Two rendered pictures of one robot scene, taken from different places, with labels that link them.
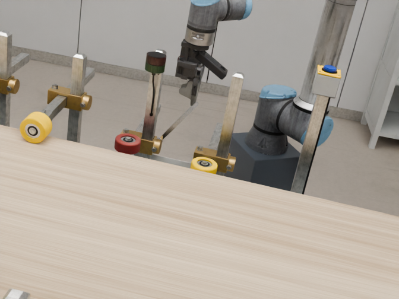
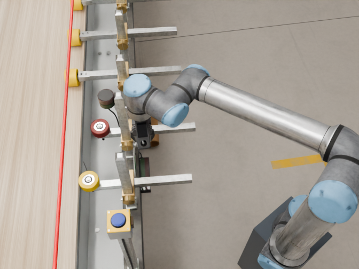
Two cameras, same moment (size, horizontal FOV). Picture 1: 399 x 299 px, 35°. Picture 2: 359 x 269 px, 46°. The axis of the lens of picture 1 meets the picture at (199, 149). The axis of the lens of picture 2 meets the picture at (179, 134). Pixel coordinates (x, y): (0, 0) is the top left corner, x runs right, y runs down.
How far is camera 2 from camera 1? 2.14 m
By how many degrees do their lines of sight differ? 62
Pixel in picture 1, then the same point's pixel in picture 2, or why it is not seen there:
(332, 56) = (293, 234)
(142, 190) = (35, 154)
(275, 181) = not seen: hidden behind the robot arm
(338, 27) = (301, 219)
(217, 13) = (132, 104)
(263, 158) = (262, 234)
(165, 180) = (54, 163)
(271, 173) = not seen: hidden behind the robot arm
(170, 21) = not seen: outside the picture
